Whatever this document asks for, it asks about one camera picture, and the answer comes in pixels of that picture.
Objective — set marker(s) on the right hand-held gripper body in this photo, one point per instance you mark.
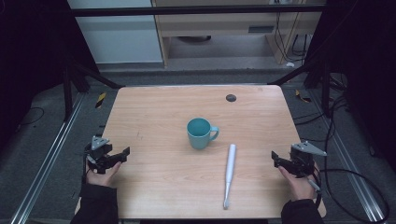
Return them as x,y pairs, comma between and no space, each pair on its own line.
302,161

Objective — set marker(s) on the person's left hand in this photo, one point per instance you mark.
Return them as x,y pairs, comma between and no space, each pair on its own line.
101,177

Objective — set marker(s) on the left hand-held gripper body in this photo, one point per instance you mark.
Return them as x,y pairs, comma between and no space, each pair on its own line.
99,153

